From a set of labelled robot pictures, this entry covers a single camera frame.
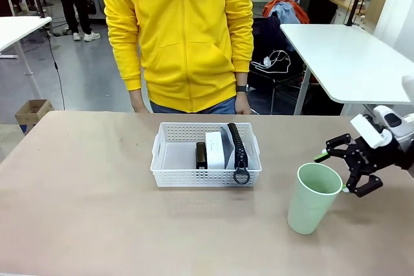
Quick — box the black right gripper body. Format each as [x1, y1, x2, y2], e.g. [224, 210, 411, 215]
[349, 136, 406, 177]

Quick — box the pale green plastic cup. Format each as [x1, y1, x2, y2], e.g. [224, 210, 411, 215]
[287, 162, 344, 236]

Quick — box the grey zipper pouch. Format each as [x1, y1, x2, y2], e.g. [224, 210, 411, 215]
[219, 122, 251, 186]

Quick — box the white rectangular box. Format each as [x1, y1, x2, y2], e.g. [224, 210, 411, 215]
[204, 131, 226, 171]

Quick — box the white perforated plastic basket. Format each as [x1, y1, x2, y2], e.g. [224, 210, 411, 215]
[149, 122, 263, 188]

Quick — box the person's left hand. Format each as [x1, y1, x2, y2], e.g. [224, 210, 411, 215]
[234, 91, 253, 116]

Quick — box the person's right hand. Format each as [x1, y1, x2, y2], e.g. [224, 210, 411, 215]
[128, 89, 150, 114]

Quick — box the black metal chair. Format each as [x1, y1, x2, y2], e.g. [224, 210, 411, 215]
[250, 14, 313, 116]

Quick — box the orange cloth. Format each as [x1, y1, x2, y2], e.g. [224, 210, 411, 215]
[262, 0, 311, 25]

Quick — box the wooden desk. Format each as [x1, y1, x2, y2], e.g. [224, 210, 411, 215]
[327, 0, 373, 25]

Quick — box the light blue cloth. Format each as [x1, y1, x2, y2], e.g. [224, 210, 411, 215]
[268, 1, 302, 25]

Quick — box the person in yellow hoodie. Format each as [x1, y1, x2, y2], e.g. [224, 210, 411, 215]
[99, 0, 255, 115]

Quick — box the brown cardboard box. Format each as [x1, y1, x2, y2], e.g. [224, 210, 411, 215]
[14, 99, 54, 135]

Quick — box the white table with grey leg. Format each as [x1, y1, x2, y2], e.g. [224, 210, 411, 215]
[0, 15, 53, 96]

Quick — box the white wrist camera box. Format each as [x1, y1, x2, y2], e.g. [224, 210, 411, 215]
[350, 114, 388, 148]

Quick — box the white charger with cable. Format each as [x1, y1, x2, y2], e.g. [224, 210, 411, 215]
[251, 50, 292, 75]

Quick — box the black floor cable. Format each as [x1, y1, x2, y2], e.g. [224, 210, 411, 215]
[46, 28, 66, 111]

